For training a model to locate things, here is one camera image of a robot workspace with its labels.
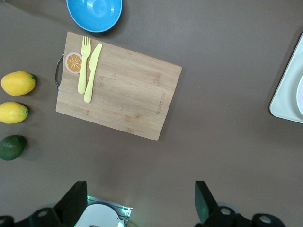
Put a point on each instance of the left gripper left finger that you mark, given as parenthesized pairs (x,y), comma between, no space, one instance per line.
(71,203)

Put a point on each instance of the blue bowl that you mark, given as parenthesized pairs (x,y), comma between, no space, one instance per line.
(94,14)

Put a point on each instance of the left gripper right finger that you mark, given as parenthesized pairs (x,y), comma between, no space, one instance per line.
(206,205)

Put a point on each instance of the cream tray with bear print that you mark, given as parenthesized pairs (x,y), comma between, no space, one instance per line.
(284,94)

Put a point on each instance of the yellow plastic fork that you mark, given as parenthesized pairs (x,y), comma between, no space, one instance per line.
(83,71)

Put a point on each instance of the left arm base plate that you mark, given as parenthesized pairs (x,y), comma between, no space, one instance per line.
(125,211)

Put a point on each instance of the toy orange slice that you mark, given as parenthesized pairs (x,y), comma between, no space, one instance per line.
(72,63)

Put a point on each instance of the yellow plastic knife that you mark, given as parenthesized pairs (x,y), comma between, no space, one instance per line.
(93,71)

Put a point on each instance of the yellow lemon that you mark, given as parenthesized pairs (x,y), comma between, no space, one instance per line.
(13,112)
(17,83)

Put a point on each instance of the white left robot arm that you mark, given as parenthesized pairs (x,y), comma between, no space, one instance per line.
(99,216)

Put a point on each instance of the white round plate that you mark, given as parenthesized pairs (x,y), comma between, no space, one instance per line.
(300,97)

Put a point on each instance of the wooden cutting board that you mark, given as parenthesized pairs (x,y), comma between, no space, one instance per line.
(130,94)

